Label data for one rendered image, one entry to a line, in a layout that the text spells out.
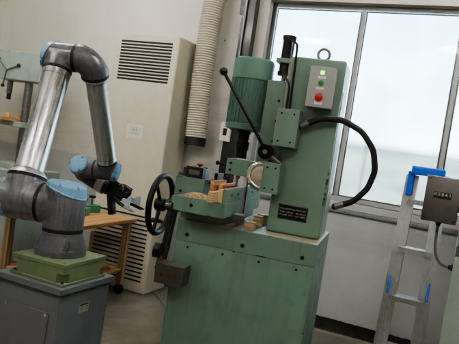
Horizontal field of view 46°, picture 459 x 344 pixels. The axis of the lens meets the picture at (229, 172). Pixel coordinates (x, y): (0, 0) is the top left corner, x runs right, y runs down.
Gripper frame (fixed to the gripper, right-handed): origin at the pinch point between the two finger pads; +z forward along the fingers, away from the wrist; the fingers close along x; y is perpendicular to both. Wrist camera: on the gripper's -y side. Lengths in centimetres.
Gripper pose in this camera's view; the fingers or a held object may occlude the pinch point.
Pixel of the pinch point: (137, 211)
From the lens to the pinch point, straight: 267.4
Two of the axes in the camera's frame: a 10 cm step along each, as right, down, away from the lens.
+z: 8.4, 4.9, -2.4
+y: 4.7, -8.7, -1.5
